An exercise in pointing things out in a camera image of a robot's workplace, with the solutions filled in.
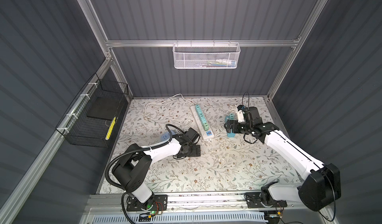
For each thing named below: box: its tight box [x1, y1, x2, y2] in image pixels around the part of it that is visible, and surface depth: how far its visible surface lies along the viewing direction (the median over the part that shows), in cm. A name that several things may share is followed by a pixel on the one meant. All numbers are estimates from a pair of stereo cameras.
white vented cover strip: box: [91, 212, 269, 224], surface depth 72 cm
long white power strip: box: [190, 105, 215, 140], surface depth 100 cm
